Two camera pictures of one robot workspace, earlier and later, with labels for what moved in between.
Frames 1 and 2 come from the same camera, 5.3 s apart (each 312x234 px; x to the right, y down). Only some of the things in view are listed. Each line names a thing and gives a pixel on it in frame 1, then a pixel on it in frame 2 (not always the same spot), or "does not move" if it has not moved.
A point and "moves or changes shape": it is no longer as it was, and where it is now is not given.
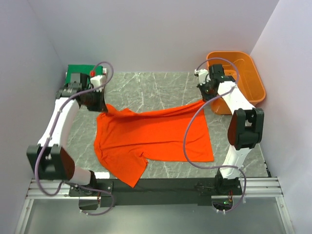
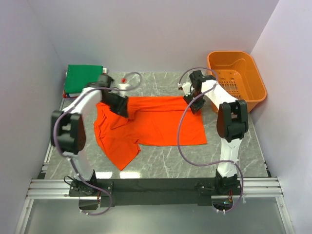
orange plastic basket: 239,66 does not move
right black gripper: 205,97 to 196,107
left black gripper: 101,106 to 121,108
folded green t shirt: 98,70 does not move
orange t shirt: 128,139 moves or changes shape
